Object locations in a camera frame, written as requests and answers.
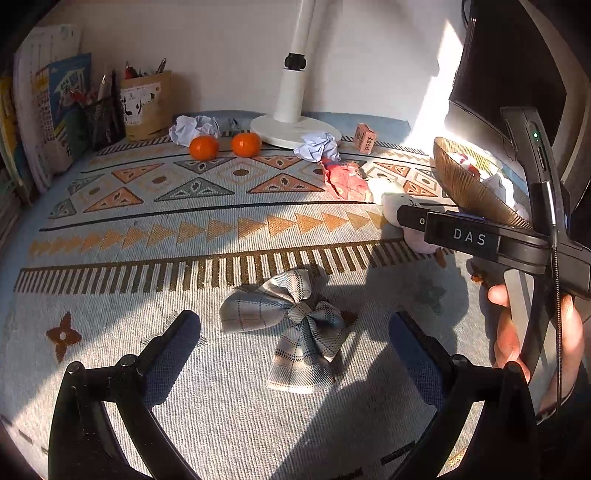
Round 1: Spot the small orange box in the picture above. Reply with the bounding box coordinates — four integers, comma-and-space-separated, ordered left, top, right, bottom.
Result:
355, 123, 378, 154

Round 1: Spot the white cat plush toy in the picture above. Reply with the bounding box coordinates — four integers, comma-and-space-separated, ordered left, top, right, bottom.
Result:
450, 150, 483, 178

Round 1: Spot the orange tangerine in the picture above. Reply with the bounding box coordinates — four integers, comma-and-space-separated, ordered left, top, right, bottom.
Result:
231, 132, 262, 158
189, 135, 220, 161

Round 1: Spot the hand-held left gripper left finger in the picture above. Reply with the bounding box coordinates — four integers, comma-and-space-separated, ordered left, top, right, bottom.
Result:
48, 310, 201, 480

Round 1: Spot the black mesh pen holder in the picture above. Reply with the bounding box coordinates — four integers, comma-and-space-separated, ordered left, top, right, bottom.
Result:
85, 97, 126, 151

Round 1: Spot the patterned woven mat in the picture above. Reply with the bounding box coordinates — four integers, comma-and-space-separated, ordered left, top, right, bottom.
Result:
0, 134, 541, 480

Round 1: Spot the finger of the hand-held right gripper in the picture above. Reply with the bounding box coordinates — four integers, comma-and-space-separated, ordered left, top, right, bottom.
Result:
396, 204, 428, 230

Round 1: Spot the grey plaid fabric bow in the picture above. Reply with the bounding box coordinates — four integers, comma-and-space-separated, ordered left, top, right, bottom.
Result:
219, 269, 347, 394

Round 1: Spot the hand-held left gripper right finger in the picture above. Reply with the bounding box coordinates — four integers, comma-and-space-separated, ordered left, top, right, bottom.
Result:
389, 311, 541, 480

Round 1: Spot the brown paper bag pen holder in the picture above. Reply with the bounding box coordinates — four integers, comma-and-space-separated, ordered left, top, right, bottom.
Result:
120, 70, 172, 141

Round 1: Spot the row of books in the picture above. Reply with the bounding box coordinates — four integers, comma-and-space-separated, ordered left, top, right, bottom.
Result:
13, 25, 84, 192

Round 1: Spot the blue cover book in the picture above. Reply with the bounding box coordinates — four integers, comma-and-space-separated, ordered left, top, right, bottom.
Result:
46, 53, 93, 174

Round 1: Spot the white desk lamp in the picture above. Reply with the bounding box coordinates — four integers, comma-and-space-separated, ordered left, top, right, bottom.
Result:
249, 0, 342, 149

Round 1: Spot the pink white skewer plush toy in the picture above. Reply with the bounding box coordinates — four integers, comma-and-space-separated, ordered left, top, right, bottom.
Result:
369, 179, 448, 268

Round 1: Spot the red snack packet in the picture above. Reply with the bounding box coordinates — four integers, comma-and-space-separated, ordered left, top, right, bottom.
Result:
322, 158, 374, 203

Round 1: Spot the bunch of pens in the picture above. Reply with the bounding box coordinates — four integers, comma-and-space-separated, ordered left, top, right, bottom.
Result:
122, 58, 167, 80

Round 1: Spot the crumpled white paper ball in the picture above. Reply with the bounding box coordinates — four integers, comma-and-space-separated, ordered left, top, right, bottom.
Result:
294, 131, 342, 163
168, 115, 221, 147

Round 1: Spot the wooden ribbed bowl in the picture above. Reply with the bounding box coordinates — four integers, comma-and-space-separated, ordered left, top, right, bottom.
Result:
433, 137, 534, 229

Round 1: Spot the person's right hand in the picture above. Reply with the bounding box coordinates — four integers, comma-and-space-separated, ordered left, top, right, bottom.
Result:
487, 282, 585, 416

